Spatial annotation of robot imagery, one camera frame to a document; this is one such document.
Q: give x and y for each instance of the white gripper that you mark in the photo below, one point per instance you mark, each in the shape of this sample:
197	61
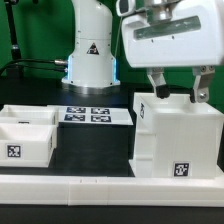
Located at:
192	36

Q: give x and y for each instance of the white drawer cabinet box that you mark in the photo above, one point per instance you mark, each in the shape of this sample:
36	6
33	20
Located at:
175	138

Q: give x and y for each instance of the white front drawer tray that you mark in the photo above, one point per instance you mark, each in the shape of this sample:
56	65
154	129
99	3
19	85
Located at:
26	145

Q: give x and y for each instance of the white drawer tray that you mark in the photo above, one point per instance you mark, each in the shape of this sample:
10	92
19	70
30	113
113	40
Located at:
41	115
26	145

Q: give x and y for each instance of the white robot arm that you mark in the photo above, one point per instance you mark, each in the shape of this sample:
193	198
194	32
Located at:
91	66

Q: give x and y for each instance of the white rear drawer tray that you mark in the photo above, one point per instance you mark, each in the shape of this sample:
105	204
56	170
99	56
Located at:
41	115

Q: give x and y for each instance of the white fiducial marker board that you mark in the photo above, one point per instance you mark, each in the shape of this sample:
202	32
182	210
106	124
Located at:
93	115

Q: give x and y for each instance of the white L-shaped table fence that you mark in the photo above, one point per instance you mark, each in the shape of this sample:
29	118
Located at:
44	187

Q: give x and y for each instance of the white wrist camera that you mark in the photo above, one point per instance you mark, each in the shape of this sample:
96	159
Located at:
129	7

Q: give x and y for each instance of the black camera stand pole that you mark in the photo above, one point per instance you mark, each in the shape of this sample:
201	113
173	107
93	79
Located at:
12	70

